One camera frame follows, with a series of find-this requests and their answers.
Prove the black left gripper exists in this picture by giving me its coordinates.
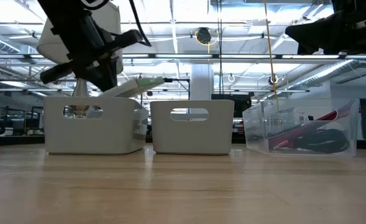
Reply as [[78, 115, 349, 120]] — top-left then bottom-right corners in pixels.
[[39, 9, 145, 91]]

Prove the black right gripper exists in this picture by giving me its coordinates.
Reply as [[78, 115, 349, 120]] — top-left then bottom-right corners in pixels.
[[285, 0, 366, 54]]

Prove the white square booklet with picture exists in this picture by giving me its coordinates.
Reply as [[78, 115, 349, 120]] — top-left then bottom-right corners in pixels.
[[99, 77, 165, 99]]

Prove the black cable bundle red tie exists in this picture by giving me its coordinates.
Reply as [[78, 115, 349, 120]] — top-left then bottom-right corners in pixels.
[[294, 128, 351, 154]]

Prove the light grey plastic bin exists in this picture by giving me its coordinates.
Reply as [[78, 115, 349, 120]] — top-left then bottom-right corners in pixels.
[[150, 99, 236, 156], [43, 95, 150, 156]]

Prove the clear plastic bin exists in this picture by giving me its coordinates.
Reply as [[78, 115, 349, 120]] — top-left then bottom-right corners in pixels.
[[242, 98, 361, 157]]

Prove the table lamp white shade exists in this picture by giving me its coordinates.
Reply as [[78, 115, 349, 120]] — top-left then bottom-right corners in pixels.
[[35, 0, 124, 121]]

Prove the yellow hanging cable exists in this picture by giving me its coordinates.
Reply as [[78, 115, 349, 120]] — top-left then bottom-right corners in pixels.
[[262, 0, 279, 101]]

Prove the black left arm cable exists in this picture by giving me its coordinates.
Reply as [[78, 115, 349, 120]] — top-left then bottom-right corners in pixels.
[[128, 0, 152, 47]]

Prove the black hanging cable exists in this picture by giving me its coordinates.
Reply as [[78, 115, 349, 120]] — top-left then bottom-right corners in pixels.
[[216, 0, 224, 96]]

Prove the black ceiling cable reel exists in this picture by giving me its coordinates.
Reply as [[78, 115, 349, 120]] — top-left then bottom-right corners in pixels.
[[194, 27, 218, 47]]

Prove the black aluminium extrusion frame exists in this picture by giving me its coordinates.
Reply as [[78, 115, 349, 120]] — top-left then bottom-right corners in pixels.
[[0, 135, 366, 151]]

